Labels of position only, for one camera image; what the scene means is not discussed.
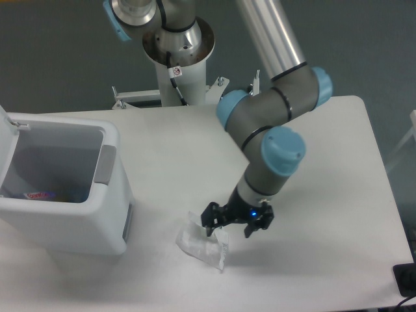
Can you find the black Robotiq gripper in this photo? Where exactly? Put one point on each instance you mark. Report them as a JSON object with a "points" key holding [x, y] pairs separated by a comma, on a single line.
{"points": [[237, 211]]}

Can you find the clear plastic wrapper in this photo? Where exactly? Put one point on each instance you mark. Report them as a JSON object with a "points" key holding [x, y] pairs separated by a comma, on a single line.
{"points": [[193, 240]]}

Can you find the crushed clear plastic bottle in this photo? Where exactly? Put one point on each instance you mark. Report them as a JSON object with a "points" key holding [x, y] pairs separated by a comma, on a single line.
{"points": [[37, 196]]}

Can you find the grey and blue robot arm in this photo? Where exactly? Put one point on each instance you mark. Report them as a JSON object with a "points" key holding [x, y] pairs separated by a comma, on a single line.
{"points": [[255, 121]]}

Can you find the white trash can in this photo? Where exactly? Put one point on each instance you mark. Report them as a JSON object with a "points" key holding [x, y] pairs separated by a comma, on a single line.
{"points": [[79, 160]]}

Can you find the white trash can lid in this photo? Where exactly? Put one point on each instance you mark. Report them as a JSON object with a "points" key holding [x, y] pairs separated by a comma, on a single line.
{"points": [[10, 133]]}

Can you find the black device at table edge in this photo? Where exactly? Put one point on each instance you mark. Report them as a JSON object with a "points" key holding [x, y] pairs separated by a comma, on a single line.
{"points": [[405, 278]]}

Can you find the white object at right edge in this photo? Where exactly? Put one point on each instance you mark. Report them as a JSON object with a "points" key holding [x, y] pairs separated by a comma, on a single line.
{"points": [[402, 147]]}

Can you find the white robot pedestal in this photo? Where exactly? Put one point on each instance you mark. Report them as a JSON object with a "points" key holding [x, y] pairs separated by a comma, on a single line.
{"points": [[180, 62]]}

